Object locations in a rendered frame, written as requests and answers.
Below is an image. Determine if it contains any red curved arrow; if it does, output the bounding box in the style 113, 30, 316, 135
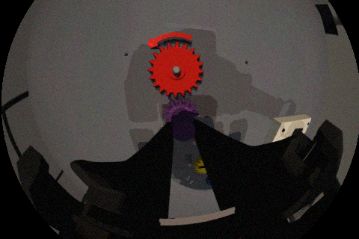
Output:
147, 32, 192, 48

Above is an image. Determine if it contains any yellow gear with black stripe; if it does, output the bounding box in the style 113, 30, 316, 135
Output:
194, 156, 206, 174

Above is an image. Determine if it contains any purple gear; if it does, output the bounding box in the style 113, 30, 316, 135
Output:
162, 96, 198, 141

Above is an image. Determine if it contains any red gear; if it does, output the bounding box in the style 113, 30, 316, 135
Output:
147, 42, 204, 98

